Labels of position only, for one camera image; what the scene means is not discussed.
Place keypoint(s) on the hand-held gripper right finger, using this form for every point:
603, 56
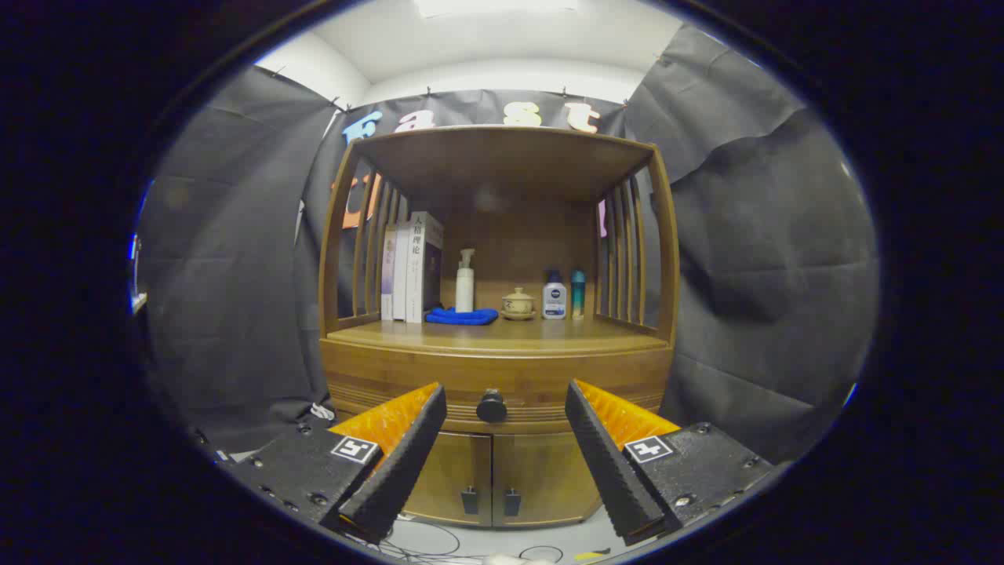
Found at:
604, 463

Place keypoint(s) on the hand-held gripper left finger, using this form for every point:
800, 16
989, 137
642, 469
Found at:
408, 463

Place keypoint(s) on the black round drawer knob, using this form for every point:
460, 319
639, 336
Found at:
492, 406

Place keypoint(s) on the wooden drawer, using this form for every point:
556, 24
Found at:
518, 369

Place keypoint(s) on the wooden cabinet door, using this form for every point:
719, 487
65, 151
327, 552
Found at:
541, 471
463, 463

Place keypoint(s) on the wooden countertop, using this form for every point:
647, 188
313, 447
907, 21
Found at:
533, 333

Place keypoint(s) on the wooden cabinet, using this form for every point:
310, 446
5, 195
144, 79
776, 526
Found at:
510, 165

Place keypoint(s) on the small yellow object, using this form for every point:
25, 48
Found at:
590, 556

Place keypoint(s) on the blue folded cloth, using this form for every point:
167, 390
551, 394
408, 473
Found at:
463, 317

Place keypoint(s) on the white blue lotion bottle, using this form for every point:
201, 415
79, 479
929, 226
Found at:
554, 302

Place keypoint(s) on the teal slim bottle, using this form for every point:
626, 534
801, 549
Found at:
578, 294

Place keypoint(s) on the beige lidded ceramic cup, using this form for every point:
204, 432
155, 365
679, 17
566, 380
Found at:
518, 304

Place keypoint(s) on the white pump bottle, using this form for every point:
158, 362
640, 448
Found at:
464, 290

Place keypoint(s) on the thin white book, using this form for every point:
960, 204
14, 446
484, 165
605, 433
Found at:
401, 275

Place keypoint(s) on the thick white dark book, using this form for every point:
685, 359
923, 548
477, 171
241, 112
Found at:
420, 275

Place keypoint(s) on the purple spine book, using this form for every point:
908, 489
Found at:
387, 275

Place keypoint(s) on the ceiling light panel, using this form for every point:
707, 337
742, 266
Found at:
494, 6

